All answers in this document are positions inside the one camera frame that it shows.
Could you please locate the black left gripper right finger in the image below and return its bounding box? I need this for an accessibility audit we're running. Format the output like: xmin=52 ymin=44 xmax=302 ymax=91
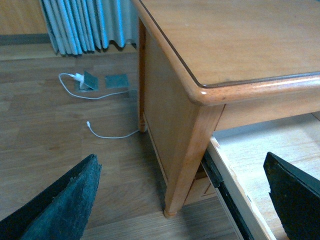
xmin=263 ymin=152 xmax=320 ymax=240

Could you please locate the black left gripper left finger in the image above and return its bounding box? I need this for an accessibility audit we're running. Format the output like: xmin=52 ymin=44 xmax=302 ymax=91
xmin=0 ymin=154 xmax=102 ymax=240

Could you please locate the wooden drawer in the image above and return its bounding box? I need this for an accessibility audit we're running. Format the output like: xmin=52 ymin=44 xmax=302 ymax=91
xmin=202 ymin=112 xmax=320 ymax=240
xmin=184 ymin=171 xmax=217 ymax=205

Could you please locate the open metal floor socket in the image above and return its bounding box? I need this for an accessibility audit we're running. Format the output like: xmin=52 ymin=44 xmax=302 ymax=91
xmin=75 ymin=71 xmax=99 ymax=93

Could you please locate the white charger plug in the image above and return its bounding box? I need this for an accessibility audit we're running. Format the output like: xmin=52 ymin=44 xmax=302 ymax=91
xmin=71 ymin=73 xmax=85 ymax=84

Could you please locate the closed metal floor socket cover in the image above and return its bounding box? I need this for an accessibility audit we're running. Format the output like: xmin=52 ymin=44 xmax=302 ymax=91
xmin=105 ymin=74 xmax=130 ymax=89

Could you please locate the wooden nightstand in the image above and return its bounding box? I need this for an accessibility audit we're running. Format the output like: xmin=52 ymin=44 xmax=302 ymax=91
xmin=133 ymin=0 xmax=320 ymax=218

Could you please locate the grey pleated curtain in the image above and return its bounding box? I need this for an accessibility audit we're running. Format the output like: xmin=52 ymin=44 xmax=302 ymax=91
xmin=40 ymin=0 xmax=138 ymax=56

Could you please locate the light wooden cabinet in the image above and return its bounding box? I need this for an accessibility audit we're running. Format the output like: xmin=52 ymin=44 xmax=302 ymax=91
xmin=0 ymin=0 xmax=48 ymax=35

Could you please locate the white charging cable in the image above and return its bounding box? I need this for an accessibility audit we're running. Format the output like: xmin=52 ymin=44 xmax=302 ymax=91
xmin=58 ymin=72 xmax=140 ymax=140

